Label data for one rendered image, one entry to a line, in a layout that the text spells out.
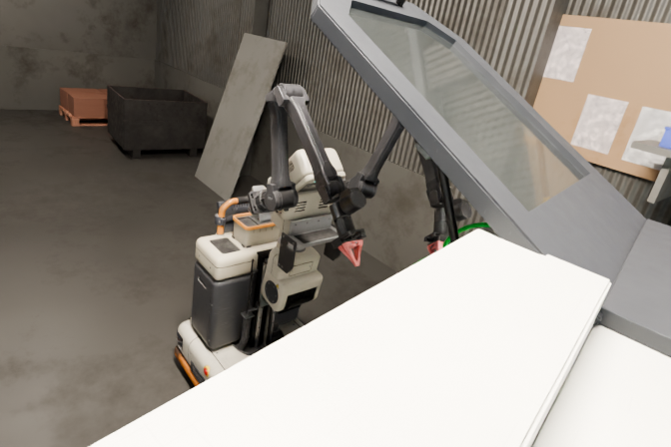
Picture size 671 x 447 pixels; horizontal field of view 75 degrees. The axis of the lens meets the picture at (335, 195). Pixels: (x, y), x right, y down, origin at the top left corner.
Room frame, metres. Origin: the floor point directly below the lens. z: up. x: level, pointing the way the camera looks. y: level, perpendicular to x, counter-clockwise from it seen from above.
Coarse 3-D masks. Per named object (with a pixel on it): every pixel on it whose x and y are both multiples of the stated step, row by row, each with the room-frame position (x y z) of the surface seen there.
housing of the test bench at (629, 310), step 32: (640, 256) 0.87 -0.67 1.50; (640, 288) 0.71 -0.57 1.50; (608, 320) 0.61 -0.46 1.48; (640, 320) 0.60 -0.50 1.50; (608, 352) 0.54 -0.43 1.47; (640, 352) 0.56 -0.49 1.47; (576, 384) 0.46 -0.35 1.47; (608, 384) 0.47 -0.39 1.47; (640, 384) 0.48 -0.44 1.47; (576, 416) 0.41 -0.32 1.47; (608, 416) 0.41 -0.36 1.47; (640, 416) 0.42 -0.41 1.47
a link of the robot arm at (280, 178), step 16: (272, 96) 1.53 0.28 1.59; (272, 112) 1.54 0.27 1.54; (272, 128) 1.53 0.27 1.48; (272, 144) 1.53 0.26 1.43; (288, 144) 1.53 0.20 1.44; (272, 160) 1.52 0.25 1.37; (288, 160) 1.52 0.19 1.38; (272, 176) 1.50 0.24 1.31; (288, 176) 1.50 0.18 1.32; (272, 192) 1.46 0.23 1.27; (272, 208) 1.45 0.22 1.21
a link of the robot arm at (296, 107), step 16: (288, 96) 1.47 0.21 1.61; (304, 96) 1.52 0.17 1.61; (288, 112) 1.47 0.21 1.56; (304, 112) 1.45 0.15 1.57; (304, 128) 1.41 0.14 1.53; (304, 144) 1.40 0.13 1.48; (320, 144) 1.38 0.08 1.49; (320, 160) 1.34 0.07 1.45; (320, 176) 1.31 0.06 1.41; (336, 176) 1.33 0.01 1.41; (336, 192) 1.29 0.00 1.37
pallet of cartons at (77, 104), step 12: (60, 96) 6.39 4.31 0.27; (72, 96) 5.99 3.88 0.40; (84, 96) 6.12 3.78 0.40; (96, 96) 6.26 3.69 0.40; (60, 108) 6.33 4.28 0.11; (72, 108) 5.98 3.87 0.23; (84, 108) 6.01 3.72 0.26; (96, 108) 6.11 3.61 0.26; (72, 120) 5.89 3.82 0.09; (84, 120) 6.28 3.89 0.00; (96, 120) 6.40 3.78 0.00
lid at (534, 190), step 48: (336, 0) 1.11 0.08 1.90; (384, 0) 1.38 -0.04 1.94; (336, 48) 0.98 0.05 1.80; (384, 48) 1.09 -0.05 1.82; (432, 48) 1.35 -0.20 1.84; (384, 96) 0.89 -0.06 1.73; (432, 96) 1.02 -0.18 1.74; (480, 96) 1.25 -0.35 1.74; (432, 144) 0.81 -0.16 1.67; (480, 144) 0.96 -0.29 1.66; (528, 144) 1.16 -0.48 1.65; (480, 192) 0.74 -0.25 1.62; (528, 192) 0.90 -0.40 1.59; (576, 192) 1.02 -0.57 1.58; (528, 240) 0.69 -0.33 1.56; (576, 240) 0.79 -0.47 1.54; (624, 240) 0.95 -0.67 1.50
